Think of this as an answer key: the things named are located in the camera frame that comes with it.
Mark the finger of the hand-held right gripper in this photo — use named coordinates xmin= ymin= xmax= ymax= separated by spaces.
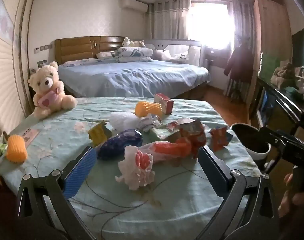
xmin=263 ymin=84 xmax=304 ymax=125
xmin=259 ymin=127 xmax=304 ymax=153

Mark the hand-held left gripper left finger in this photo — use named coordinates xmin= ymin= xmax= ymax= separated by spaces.
xmin=16 ymin=146 xmax=97 ymax=240

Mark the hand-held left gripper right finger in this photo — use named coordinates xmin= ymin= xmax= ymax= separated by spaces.
xmin=197 ymin=146 xmax=278 ymax=240

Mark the white trash bin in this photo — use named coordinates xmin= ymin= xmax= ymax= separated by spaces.
xmin=230 ymin=123 xmax=272 ymax=162

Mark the small red wrapper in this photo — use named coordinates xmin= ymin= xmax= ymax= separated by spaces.
xmin=209 ymin=126 xmax=233 ymax=152

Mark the red snack bag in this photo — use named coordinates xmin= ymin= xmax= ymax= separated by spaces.
xmin=178 ymin=119 xmax=207 ymax=159

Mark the yellow gold wrapper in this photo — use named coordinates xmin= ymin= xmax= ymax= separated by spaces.
xmin=88 ymin=121 xmax=112 ymax=148

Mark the orange plastic wrapper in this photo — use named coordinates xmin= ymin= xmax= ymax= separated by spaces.
xmin=142 ymin=137 xmax=192 ymax=161

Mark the dark blue snack packet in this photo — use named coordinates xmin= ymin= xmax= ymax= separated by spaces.
xmin=96 ymin=129 xmax=144 ymax=160

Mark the white red plastic bag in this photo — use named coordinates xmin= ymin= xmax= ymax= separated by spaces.
xmin=115 ymin=145 xmax=155 ymax=190

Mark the torn white red wrapper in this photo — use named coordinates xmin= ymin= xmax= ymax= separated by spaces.
xmin=166 ymin=117 xmax=192 ymax=130

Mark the green cartoon box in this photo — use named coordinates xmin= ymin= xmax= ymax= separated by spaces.
xmin=152 ymin=127 xmax=182 ymax=143

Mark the foil wrapper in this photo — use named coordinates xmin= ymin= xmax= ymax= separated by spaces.
xmin=139 ymin=114 xmax=163 ymax=132

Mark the red drink carton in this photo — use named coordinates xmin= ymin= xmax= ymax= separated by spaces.
xmin=154 ymin=93 xmax=174 ymax=115

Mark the large orange foam net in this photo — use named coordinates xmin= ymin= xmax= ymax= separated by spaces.
xmin=135 ymin=101 xmax=164 ymax=118

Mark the person's right hand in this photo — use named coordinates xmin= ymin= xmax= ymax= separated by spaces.
xmin=278 ymin=174 xmax=304 ymax=218

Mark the brown plush toy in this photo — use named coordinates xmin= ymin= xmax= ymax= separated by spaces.
xmin=273 ymin=64 xmax=296 ymax=83

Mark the green floral tablecloth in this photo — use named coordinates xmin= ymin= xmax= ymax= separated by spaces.
xmin=0 ymin=97 xmax=262 ymax=240

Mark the metal drying rack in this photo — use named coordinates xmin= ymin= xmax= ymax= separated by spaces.
xmin=227 ymin=79 xmax=250 ymax=100

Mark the dark hanging coat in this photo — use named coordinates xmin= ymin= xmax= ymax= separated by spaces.
xmin=224 ymin=39 xmax=253 ymax=83

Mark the pink card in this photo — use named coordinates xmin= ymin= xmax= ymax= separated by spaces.
xmin=21 ymin=129 xmax=40 ymax=147

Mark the wooden wardrobe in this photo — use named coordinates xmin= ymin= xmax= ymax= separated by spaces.
xmin=252 ymin=0 xmax=292 ymax=105

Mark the green white folded paper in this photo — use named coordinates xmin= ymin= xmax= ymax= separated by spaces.
xmin=0 ymin=132 xmax=9 ymax=164

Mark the cream teddy bear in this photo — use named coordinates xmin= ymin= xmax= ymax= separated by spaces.
xmin=28 ymin=61 xmax=78 ymax=119

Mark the grey curtain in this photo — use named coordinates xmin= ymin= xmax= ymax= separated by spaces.
xmin=148 ymin=1 xmax=191 ymax=40
xmin=228 ymin=0 xmax=255 ymax=50

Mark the bed with blue sheet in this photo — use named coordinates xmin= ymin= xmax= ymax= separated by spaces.
xmin=58 ymin=59 xmax=210 ymax=99

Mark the white pillow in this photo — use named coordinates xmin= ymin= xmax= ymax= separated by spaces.
xmin=96 ymin=51 xmax=116 ymax=60

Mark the brown wooden headboard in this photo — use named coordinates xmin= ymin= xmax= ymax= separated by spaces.
xmin=55 ymin=35 xmax=126 ymax=65

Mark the white sliding closet door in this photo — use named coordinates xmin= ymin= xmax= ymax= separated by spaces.
xmin=0 ymin=0 xmax=30 ymax=135

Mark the folded blue white quilt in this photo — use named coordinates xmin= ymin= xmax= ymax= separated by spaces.
xmin=114 ymin=46 xmax=154 ymax=62

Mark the white plush toy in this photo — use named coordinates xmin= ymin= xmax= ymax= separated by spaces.
xmin=122 ymin=37 xmax=145 ymax=47

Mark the white air conditioner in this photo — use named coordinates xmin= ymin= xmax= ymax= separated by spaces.
xmin=121 ymin=0 xmax=148 ymax=12

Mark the grey bed rail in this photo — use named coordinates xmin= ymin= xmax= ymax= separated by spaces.
xmin=144 ymin=39 xmax=205 ymax=67

